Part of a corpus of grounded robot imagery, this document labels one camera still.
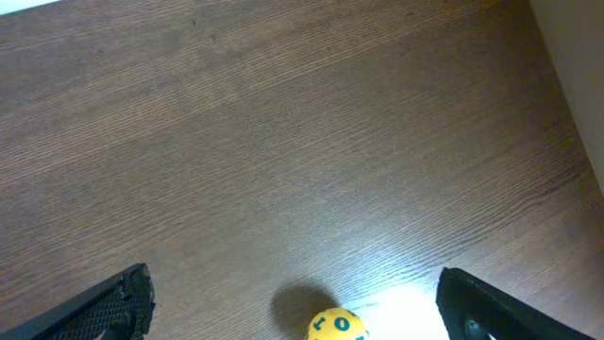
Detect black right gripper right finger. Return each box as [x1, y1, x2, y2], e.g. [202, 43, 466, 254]
[436, 267, 592, 340]

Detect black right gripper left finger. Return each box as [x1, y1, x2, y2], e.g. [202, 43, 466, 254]
[1, 263, 155, 340]

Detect yellow ball with dots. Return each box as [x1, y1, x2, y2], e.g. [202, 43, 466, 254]
[304, 308, 370, 340]

